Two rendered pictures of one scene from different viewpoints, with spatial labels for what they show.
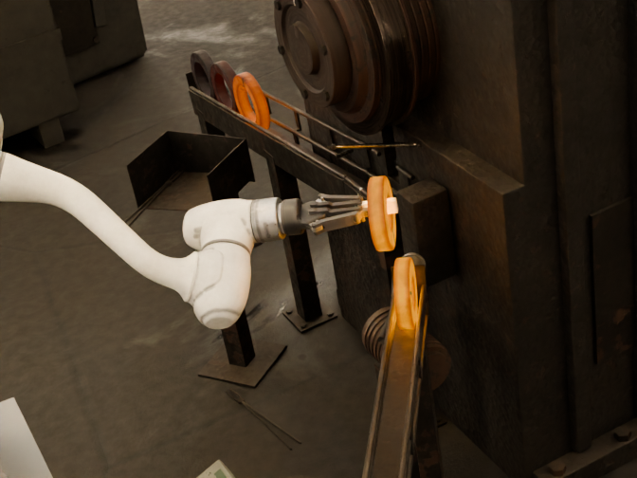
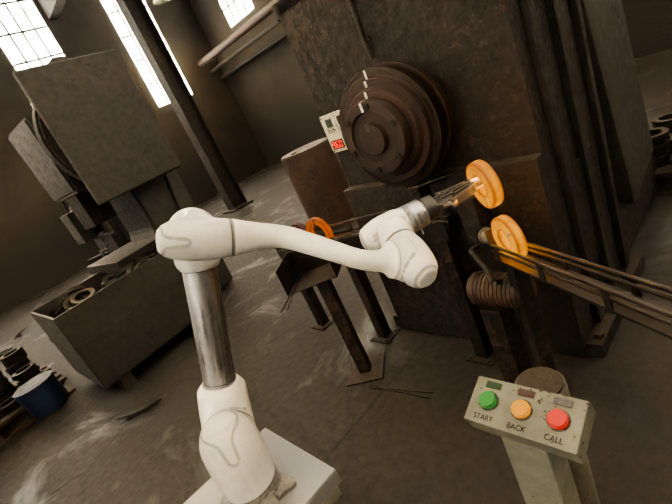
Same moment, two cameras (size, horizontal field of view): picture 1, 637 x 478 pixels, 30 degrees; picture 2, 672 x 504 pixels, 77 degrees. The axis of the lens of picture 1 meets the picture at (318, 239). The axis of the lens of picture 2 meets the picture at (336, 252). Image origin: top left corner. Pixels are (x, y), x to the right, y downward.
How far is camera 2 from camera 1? 1.44 m
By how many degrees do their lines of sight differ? 18
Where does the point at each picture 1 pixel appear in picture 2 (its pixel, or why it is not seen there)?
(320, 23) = (386, 107)
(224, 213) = (388, 218)
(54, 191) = (274, 233)
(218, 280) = (415, 249)
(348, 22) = (402, 101)
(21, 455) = (293, 460)
